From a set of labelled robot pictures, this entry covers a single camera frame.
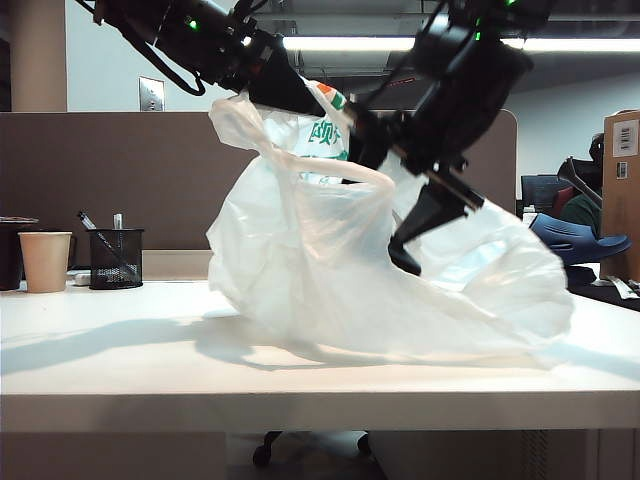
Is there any metal wall switch plate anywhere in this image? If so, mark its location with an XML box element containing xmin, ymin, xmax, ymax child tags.
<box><xmin>138</xmin><ymin>76</ymin><xmax>167</xmax><ymax>113</ymax></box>

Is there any black mesh pen holder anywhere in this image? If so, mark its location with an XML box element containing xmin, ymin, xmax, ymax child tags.
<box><xmin>87</xmin><ymin>228</ymin><xmax>145</xmax><ymax>291</ymax></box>

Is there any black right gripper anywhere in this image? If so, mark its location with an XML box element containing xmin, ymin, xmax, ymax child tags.
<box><xmin>343</xmin><ymin>82</ymin><xmax>502</xmax><ymax>277</ymax></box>

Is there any person in green shirt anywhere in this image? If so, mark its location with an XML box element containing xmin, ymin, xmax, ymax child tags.
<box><xmin>559</xmin><ymin>133</ymin><xmax>606</xmax><ymax>237</ymax></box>

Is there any beige paper cup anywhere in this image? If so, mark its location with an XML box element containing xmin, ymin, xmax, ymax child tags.
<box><xmin>18</xmin><ymin>231</ymin><xmax>74</xmax><ymax>294</ymax></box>

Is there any brown desk partition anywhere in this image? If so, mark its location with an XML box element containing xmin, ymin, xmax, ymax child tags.
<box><xmin>0</xmin><ymin>110</ymin><xmax>517</xmax><ymax>266</ymax></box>

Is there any black desk mat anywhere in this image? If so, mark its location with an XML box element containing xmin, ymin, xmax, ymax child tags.
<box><xmin>567</xmin><ymin>279</ymin><xmax>640</xmax><ymax>315</ymax></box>

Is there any white printed packet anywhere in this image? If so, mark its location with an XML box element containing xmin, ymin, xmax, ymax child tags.
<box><xmin>606</xmin><ymin>277</ymin><xmax>640</xmax><ymax>301</ymax></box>

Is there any labelled cardboard box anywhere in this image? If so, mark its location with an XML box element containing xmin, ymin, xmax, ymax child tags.
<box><xmin>599</xmin><ymin>110</ymin><xmax>640</xmax><ymax>284</ymax></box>

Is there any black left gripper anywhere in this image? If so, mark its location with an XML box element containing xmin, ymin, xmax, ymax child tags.
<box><xmin>214</xmin><ymin>17</ymin><xmax>327</xmax><ymax>117</ymax></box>

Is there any white printed plastic bag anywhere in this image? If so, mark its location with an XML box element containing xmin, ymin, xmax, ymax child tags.
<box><xmin>206</xmin><ymin>77</ymin><xmax>572</xmax><ymax>371</ymax></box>

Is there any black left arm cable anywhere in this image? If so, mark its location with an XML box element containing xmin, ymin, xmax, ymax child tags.
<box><xmin>127</xmin><ymin>34</ymin><xmax>207</xmax><ymax>97</ymax></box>

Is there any black mesh office chair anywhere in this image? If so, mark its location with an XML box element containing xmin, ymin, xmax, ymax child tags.
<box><xmin>519</xmin><ymin>174</ymin><xmax>571</xmax><ymax>217</ymax></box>

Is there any dark lidded container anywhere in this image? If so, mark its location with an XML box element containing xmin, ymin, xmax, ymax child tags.
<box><xmin>0</xmin><ymin>217</ymin><xmax>40</xmax><ymax>292</ymax></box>

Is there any black pen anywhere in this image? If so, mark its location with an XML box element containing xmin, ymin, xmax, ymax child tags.
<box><xmin>77</xmin><ymin>212</ymin><xmax>124</xmax><ymax>261</ymax></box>

